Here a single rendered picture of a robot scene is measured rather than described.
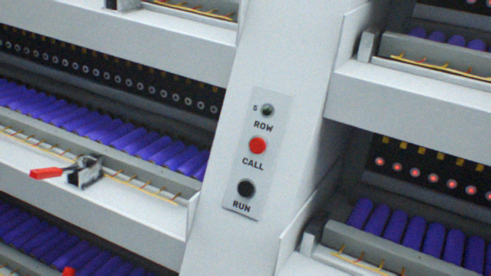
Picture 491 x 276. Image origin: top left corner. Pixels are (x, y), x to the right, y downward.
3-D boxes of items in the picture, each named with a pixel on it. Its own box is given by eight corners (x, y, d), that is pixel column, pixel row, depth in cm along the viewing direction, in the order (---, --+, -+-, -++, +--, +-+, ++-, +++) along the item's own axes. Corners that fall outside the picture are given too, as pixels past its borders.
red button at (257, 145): (261, 156, 45) (266, 140, 45) (246, 151, 46) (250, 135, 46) (265, 155, 46) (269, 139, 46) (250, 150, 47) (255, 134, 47)
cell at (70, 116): (90, 120, 71) (55, 136, 66) (80, 116, 72) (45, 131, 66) (89, 108, 70) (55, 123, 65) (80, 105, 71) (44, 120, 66)
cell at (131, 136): (147, 140, 67) (116, 159, 62) (136, 136, 68) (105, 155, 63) (147, 128, 66) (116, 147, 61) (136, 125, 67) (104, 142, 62)
